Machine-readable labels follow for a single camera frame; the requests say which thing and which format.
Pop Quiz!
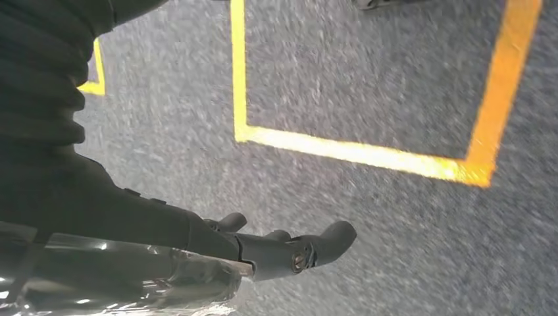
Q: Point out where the yellow floor tape square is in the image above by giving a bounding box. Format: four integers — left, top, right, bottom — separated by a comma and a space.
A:
77, 38, 107, 97
230, 0, 544, 189

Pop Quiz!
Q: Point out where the grey right robot foot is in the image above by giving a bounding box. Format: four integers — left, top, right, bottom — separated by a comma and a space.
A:
352, 0, 419, 12

